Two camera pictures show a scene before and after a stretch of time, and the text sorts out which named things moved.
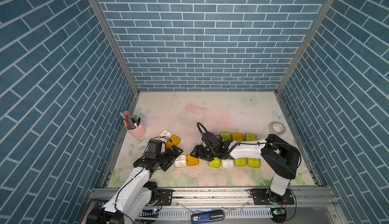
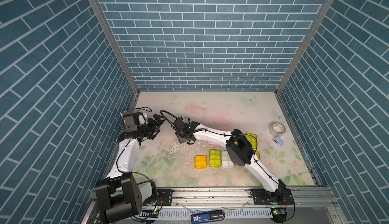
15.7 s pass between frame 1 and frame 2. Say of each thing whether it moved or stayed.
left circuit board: stayed
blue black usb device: stayed
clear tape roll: stayed
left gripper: moved
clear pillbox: stayed
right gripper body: moved
